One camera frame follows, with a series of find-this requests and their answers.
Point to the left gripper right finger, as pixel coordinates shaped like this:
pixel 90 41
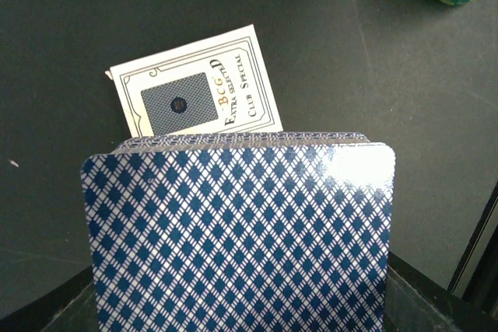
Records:
pixel 416 303

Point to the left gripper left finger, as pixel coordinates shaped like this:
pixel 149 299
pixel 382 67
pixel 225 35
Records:
pixel 38 314

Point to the blue playing card deck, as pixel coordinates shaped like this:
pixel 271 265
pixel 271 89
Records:
pixel 240 232

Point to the white playing card box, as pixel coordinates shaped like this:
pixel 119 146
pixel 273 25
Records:
pixel 216 85

